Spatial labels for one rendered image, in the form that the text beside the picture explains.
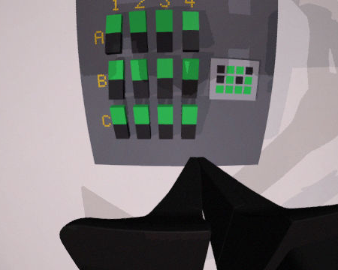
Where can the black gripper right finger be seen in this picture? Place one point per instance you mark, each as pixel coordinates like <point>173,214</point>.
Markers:
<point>249,232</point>

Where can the dark grey switch panel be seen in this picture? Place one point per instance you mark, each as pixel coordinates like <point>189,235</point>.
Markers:
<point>166,80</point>

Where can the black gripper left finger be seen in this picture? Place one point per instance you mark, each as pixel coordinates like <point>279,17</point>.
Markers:
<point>173,236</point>

